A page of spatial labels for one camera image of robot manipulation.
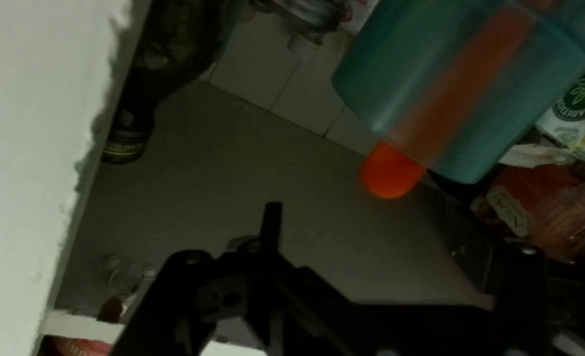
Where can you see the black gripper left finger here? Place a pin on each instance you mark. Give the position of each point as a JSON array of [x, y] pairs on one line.
[[181, 303]]

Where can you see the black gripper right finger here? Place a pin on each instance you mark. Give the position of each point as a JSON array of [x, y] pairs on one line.
[[537, 297]]

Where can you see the orange plastic spoon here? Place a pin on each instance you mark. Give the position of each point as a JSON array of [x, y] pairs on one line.
[[393, 170]]

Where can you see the teal plastic cup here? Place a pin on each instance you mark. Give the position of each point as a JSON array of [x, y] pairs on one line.
[[543, 111]]

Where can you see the red sauce jar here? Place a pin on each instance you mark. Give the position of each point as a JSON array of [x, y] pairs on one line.
[[557, 210]]

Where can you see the white green label box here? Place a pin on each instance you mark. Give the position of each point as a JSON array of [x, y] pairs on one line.
[[582, 111]]

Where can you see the dark glass bottle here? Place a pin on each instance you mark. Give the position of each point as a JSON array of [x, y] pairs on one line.
[[167, 59]]

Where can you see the cream wall cabinet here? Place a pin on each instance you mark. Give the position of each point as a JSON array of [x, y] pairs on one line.
[[29, 164]]

